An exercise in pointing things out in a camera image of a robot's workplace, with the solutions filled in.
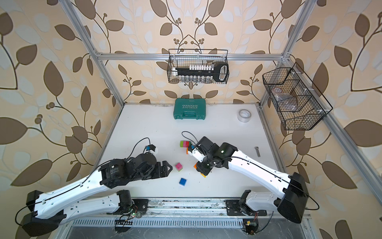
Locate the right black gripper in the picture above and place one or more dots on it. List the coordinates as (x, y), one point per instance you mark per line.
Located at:
(203, 170)

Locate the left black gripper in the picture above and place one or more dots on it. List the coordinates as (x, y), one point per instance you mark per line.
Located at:
(158, 174)

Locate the blue lego brick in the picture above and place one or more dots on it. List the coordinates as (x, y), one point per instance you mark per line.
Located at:
(182, 181)

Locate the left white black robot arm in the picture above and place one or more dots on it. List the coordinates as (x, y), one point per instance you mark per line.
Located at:
(47, 211)

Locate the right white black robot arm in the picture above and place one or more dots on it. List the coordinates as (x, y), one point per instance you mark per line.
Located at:
(229, 169)

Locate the silver bolt on table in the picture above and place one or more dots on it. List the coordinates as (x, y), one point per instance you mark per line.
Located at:
(257, 151)

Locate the clear tape roll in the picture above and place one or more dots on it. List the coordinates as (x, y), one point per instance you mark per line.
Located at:
(244, 115)

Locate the green plastic tool case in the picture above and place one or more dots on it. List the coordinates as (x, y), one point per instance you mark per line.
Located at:
(190, 109)

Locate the black white tool in basket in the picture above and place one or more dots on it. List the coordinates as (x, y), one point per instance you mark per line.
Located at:
(216, 72)

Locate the plastic bag in basket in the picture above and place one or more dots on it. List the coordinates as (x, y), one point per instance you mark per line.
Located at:
(285, 102)

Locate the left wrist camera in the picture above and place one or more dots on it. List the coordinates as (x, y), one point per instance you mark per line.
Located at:
(151, 149)

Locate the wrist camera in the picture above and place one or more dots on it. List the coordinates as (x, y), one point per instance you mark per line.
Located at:
(194, 151)
(151, 149)

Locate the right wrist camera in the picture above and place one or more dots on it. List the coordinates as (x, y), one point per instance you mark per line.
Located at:
(194, 151)

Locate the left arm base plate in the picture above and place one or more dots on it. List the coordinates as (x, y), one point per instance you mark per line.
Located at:
(138, 206)

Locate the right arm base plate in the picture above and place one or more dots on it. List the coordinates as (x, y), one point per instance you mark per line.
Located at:
(235, 208)

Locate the black wire basket back wall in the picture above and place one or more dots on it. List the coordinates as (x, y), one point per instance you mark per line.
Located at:
(184, 57)

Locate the black wire basket wall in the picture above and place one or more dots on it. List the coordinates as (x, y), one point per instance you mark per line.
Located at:
(298, 101)
(184, 57)

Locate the black wire basket right wall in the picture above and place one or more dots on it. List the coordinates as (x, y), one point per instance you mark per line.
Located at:
(298, 101)

